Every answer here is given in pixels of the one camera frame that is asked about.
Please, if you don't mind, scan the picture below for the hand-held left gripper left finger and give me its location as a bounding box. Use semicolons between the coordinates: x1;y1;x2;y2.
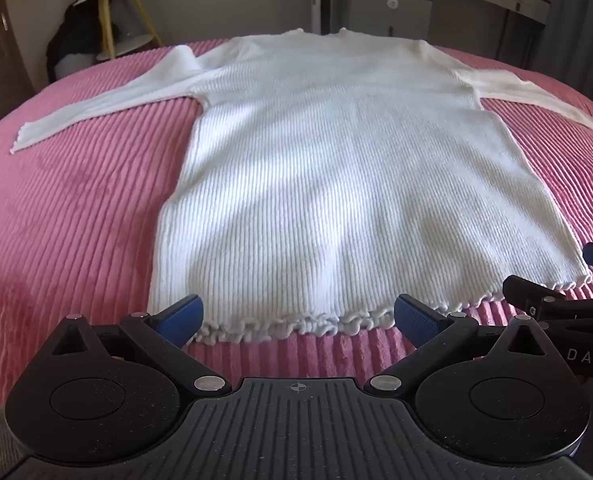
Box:
50;294;232;394

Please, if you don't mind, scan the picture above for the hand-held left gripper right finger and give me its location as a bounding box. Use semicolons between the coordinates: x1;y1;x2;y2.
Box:
365;294;553;394

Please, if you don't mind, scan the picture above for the white knit sweater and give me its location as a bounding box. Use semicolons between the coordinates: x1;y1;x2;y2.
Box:
9;27;593;346

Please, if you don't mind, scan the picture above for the pink ribbed blanket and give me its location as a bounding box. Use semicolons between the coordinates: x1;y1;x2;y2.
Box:
0;39;593;426

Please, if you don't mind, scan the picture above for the grey curtain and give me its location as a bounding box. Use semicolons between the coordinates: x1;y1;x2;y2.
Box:
495;0;593;111

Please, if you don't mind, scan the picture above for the grey bedside cabinet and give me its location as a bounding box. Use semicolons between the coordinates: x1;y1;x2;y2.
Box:
338;0;435;42

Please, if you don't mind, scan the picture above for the yellow-legged side table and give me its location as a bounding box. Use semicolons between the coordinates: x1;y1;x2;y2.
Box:
73;0;165;61

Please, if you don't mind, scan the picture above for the wooden door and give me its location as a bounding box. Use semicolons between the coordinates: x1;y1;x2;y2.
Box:
0;0;48;126

